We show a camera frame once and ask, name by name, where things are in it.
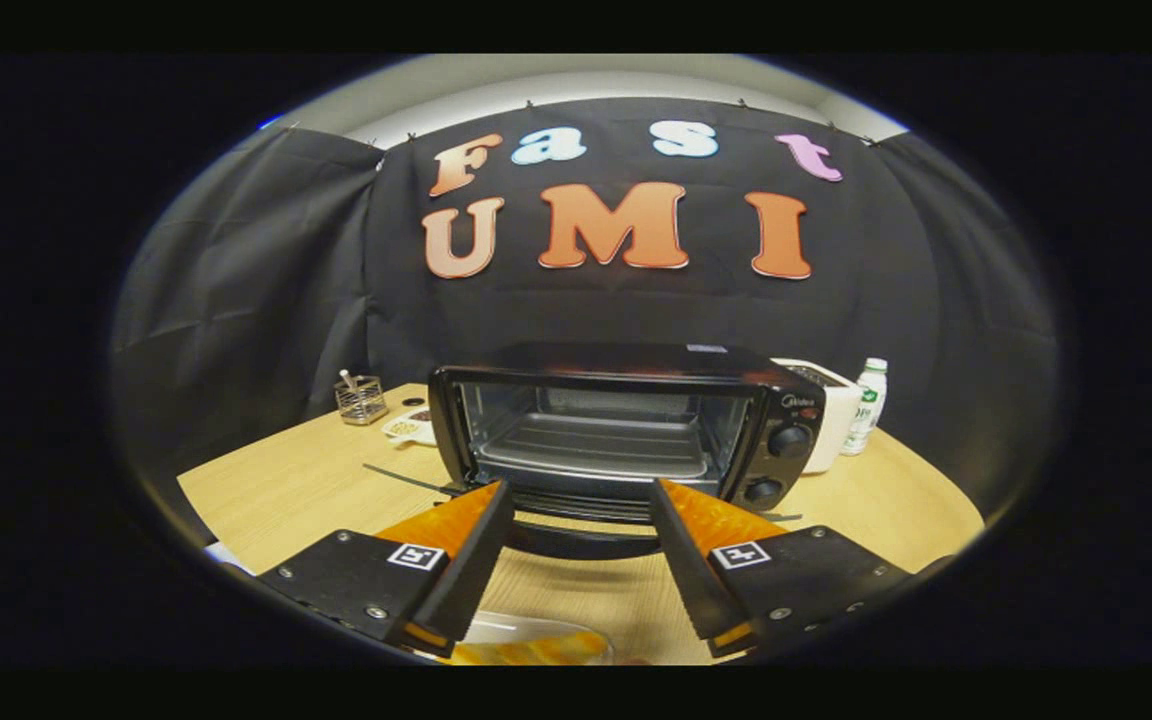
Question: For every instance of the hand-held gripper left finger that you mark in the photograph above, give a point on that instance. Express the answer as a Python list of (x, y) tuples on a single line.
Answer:
[(471, 570)]

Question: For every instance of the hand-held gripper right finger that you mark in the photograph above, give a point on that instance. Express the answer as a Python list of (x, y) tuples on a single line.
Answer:
[(686, 570)]

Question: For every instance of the yellow croissant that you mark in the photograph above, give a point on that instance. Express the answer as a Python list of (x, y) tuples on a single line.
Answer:
[(536, 652)]

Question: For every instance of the black toaster oven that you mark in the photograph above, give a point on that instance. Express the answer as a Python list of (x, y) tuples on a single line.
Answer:
[(786, 400)]

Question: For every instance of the white plate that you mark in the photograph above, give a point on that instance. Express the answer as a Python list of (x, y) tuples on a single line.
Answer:
[(526, 626)]

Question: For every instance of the small white snack tray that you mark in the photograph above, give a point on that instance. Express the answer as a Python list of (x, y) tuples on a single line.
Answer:
[(406, 428)]

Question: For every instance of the white box appliance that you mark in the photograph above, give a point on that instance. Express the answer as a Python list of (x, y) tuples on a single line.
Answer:
[(836, 420)]

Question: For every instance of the white paper sheet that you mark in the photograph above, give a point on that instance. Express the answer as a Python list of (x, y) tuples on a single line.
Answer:
[(228, 558)]

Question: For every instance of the white bottle green label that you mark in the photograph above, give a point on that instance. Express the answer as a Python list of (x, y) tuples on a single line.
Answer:
[(866, 405)]

